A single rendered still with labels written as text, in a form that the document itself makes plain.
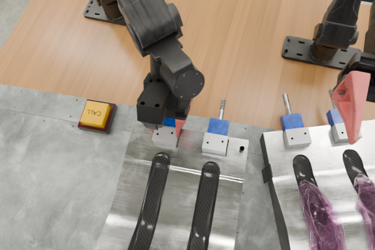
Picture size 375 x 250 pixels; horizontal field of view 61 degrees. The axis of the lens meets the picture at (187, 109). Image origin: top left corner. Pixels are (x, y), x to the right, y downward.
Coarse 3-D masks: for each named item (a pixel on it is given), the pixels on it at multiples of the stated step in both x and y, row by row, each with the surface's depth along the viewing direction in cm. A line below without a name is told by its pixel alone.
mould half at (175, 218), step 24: (144, 144) 70; (192, 144) 69; (240, 144) 68; (144, 168) 68; (192, 168) 67; (240, 168) 66; (120, 192) 67; (144, 192) 66; (168, 192) 66; (192, 192) 65; (240, 192) 65; (120, 216) 65; (168, 216) 64; (192, 216) 64; (216, 216) 63; (120, 240) 61; (168, 240) 62; (216, 240) 61
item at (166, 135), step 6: (168, 120) 70; (174, 120) 70; (168, 126) 68; (174, 126) 69; (156, 132) 68; (162, 132) 68; (168, 132) 68; (174, 132) 68; (156, 138) 67; (162, 138) 67; (168, 138) 67; (174, 138) 67; (162, 144) 69; (168, 144) 68; (174, 144) 67
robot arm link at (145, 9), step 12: (120, 0) 50; (132, 0) 50; (144, 0) 50; (156, 0) 50; (132, 12) 50; (144, 12) 50; (156, 12) 50; (168, 12) 51; (132, 24) 50; (144, 24) 50; (156, 24) 50; (168, 24) 51; (144, 36) 50; (156, 36) 52
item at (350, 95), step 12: (360, 72) 35; (336, 84) 40; (348, 84) 36; (360, 84) 35; (372, 84) 39; (336, 96) 40; (348, 96) 38; (360, 96) 35; (372, 96) 40; (348, 108) 39; (360, 108) 35; (348, 120) 38; (360, 120) 35; (348, 132) 37
